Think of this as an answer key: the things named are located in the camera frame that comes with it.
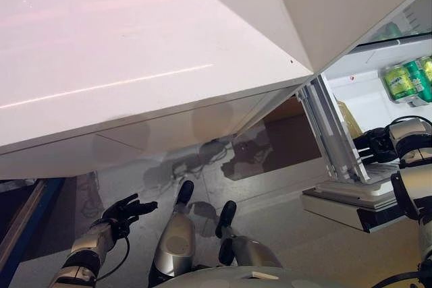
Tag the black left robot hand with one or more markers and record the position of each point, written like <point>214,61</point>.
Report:
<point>125,212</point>

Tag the silver robot leg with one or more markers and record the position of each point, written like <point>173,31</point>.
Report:
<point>175,240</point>
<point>249,251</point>

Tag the tall white cabinet panel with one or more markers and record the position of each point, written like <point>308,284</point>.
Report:
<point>320,4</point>

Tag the white fridge drawer steel front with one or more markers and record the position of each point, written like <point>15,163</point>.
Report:
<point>354,92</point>

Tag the closed steel fridge drawer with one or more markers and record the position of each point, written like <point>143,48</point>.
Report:
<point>290,139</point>

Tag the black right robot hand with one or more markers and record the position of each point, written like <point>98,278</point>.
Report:
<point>376,144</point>

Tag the silver left robot leg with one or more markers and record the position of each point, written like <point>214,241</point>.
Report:
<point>175,240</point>

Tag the green drink can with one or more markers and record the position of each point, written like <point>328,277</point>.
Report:
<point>428,75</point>
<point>396,82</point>
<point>416,79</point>

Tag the blue metal frame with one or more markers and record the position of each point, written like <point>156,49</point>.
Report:
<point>30,227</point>

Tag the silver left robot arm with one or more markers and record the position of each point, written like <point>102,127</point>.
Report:
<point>87,247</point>

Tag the silver right robot leg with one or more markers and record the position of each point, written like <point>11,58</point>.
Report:
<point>249,251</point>

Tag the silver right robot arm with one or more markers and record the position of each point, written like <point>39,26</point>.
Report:
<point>415,139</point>

